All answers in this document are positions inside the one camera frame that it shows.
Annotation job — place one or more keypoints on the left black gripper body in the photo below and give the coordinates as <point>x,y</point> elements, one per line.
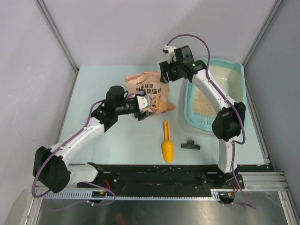
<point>128,107</point>

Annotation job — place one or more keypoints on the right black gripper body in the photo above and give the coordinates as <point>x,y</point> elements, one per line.
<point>175,66</point>

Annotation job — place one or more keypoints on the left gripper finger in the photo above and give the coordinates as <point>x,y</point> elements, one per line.
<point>143,115</point>
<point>136,115</point>

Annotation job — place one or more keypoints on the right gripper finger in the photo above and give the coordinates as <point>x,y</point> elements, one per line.
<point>164,76</point>
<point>169,76</point>

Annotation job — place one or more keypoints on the pink cat litter bag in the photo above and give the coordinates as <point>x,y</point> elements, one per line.
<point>157,90</point>

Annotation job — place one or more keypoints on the yellow plastic litter scoop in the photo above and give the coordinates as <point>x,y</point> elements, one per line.
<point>167,145</point>

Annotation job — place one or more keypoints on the black bag clip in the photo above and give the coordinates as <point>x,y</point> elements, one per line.
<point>190,145</point>

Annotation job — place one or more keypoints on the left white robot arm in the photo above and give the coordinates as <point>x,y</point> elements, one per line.
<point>52,165</point>

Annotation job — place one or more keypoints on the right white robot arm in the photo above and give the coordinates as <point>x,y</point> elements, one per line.
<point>228,124</point>

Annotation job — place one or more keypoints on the teal plastic litter box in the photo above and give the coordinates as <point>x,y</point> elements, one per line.
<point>201,122</point>

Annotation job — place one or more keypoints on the clean litter in box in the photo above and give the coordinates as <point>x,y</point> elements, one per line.
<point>229,80</point>

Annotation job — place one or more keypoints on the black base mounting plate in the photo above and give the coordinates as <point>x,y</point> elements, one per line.
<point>56,178</point>

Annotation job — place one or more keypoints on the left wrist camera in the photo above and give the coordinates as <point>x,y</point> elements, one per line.
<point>143,101</point>

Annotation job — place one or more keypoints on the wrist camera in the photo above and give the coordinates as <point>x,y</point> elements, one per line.
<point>169,50</point>
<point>143,101</point>

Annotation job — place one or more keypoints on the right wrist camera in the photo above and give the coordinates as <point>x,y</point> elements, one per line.
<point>169,50</point>

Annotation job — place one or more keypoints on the grey slotted cable duct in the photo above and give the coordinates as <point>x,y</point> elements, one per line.
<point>89,194</point>

